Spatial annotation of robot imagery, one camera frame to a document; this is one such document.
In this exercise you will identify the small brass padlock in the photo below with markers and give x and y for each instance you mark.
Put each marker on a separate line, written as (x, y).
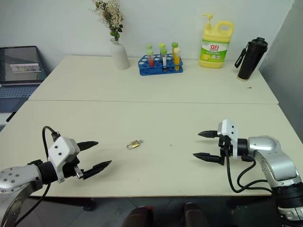
(135, 144)

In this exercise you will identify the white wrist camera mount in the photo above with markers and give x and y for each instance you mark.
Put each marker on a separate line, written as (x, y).
(60, 149)
(230, 134)

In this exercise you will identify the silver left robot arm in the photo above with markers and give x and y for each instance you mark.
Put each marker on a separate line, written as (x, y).
(16, 176)

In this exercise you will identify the red liquid test tube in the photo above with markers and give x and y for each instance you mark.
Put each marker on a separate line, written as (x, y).
(150, 59)

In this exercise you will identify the green cap orange liquid tube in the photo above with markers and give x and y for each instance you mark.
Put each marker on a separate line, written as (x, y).
(174, 45)

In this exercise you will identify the open grey laptop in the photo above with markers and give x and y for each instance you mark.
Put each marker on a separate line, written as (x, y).
(20, 63)

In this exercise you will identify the dark rounded shape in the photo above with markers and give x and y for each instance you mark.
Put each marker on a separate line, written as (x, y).
(139, 216)
(195, 214)

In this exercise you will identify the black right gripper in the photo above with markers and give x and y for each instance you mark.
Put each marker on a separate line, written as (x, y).
(223, 147)

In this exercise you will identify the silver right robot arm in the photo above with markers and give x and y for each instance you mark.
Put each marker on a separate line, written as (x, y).
(272, 153)

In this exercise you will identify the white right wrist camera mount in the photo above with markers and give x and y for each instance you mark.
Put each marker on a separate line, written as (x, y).
(230, 134)

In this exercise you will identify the yellow detergent pump bottle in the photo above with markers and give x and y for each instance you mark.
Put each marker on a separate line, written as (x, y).
(214, 47)

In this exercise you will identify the white ceramic vase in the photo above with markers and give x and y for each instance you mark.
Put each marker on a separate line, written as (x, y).
(120, 55)

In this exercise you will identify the black table leg base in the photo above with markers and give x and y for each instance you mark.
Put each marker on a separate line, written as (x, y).
(89, 203)

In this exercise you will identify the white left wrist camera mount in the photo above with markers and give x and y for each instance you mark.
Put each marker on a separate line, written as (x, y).
(60, 149)

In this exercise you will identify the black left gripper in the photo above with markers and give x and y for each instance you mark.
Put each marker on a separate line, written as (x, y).
(71, 166)

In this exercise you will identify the dried flower bunch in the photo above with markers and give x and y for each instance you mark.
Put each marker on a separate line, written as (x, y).
(110, 16)

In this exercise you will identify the light green cap test tube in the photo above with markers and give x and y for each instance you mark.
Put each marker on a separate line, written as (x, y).
(148, 46)

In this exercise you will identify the blue test tube rack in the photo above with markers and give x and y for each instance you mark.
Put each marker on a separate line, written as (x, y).
(146, 71)

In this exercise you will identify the yellow-green cap test tube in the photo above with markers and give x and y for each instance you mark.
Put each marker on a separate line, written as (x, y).
(162, 46)

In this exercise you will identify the cream cap orange liquid tube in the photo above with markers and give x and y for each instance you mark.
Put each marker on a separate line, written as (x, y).
(177, 60)

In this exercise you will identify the white label test tube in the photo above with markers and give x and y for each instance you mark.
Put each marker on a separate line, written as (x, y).
(163, 59)

